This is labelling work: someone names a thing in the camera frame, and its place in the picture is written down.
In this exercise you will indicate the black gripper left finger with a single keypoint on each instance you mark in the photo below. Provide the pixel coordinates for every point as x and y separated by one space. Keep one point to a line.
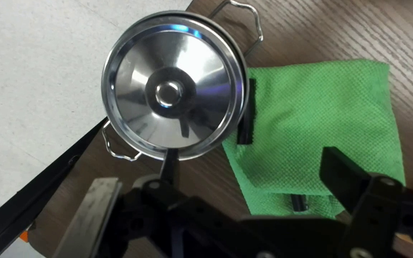
169 167

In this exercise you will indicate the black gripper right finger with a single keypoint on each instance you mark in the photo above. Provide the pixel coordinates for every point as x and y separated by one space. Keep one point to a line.
344 180

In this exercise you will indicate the green microfibre towel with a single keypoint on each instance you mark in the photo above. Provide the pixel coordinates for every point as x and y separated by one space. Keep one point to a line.
311 110

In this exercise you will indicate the grey metal bar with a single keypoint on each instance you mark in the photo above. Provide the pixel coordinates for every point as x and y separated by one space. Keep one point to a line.
89 217

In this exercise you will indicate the orange floor tape marker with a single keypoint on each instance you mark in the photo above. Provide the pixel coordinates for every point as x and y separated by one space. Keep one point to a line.
24 236

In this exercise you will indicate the black metal table frame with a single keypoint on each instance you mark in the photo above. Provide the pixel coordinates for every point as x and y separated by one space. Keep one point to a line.
34 191

